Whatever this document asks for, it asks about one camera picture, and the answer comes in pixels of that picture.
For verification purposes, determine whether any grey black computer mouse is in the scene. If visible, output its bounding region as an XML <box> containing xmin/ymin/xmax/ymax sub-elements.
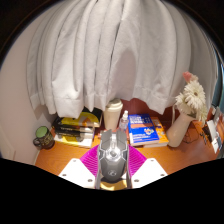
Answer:
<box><xmin>96</xmin><ymin>129</ymin><xmax>130</xmax><ymax>184</ymax></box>

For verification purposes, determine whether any dark mug green inside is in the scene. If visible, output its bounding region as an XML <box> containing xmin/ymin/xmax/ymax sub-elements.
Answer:
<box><xmin>32</xmin><ymin>125</ymin><xmax>56</xmax><ymax>150</ymax></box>

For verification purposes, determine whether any white ceramic jug vase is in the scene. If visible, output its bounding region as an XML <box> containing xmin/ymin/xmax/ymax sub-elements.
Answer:
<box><xmin>165</xmin><ymin>103</ymin><xmax>196</xmax><ymax>148</ymax></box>

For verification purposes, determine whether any clear spray bottle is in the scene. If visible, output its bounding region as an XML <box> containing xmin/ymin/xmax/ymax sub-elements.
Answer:
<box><xmin>118</xmin><ymin>110</ymin><xmax>130</xmax><ymax>132</ymax></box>

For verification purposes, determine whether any cream travel tumbler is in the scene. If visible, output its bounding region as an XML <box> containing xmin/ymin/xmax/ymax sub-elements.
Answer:
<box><xmin>103</xmin><ymin>98</ymin><xmax>124</xmax><ymax>131</ymax></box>

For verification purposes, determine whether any yellow white thick book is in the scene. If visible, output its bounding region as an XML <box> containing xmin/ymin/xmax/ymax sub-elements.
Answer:
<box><xmin>52</xmin><ymin>133</ymin><xmax>94</xmax><ymax>149</ymax></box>

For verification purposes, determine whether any blue cover book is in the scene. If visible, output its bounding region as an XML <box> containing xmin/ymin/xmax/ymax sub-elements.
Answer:
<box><xmin>127</xmin><ymin>113</ymin><xmax>160</xmax><ymax>147</ymax></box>

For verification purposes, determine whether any white curtain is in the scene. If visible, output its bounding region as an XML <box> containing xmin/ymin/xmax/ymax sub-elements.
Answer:
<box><xmin>26</xmin><ymin>0</ymin><xmax>218</xmax><ymax>119</ymax></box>

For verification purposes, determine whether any orange cover book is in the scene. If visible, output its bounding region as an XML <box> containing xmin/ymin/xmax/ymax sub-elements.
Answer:
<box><xmin>141</xmin><ymin>116</ymin><xmax>170</xmax><ymax>149</ymax></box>

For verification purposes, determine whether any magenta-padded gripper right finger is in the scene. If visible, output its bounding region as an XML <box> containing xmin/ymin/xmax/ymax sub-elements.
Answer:
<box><xmin>125</xmin><ymin>144</ymin><xmax>169</xmax><ymax>190</ymax></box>

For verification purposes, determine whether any black book yellow lettering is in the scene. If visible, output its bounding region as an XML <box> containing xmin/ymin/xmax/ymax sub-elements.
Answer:
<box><xmin>53</xmin><ymin>128</ymin><xmax>94</xmax><ymax>138</ymax></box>
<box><xmin>54</xmin><ymin>117</ymin><xmax>96</xmax><ymax>134</ymax></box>

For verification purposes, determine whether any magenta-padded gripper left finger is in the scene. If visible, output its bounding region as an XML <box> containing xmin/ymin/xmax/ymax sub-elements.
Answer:
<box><xmin>58</xmin><ymin>144</ymin><xmax>101</xmax><ymax>190</ymax></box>

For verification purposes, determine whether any white flower bouquet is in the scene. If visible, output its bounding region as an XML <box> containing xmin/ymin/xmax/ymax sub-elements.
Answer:
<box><xmin>174</xmin><ymin>70</ymin><xmax>208</xmax><ymax>123</ymax></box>

